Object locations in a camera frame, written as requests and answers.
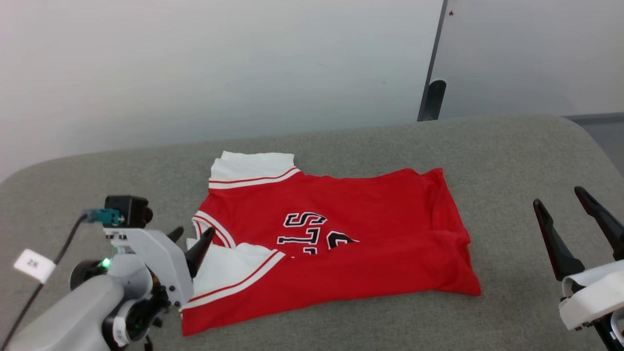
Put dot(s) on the left teal camera connector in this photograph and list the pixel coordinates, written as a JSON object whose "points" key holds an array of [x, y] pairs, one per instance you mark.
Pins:
{"points": [[103, 216]]}

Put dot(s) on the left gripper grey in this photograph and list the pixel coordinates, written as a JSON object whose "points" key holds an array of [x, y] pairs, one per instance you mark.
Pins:
{"points": [[156, 258]]}

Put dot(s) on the grey baseboard strip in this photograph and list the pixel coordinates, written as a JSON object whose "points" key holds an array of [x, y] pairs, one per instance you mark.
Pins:
{"points": [[597, 117]]}

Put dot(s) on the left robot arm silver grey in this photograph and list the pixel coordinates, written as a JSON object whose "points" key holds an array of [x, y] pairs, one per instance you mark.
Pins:
{"points": [[63, 317]]}

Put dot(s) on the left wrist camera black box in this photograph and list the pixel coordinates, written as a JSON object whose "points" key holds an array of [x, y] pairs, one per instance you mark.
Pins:
{"points": [[129, 210]]}

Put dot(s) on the red basketball jersey white sleeves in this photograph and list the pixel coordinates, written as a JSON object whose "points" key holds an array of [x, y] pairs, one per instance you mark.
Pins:
{"points": [[370, 243]]}

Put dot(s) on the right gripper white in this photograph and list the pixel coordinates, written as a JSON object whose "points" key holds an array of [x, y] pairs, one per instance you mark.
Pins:
{"points": [[592, 297]]}

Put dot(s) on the grey metal door frame strip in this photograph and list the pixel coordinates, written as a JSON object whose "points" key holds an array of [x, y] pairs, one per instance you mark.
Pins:
{"points": [[433, 48]]}

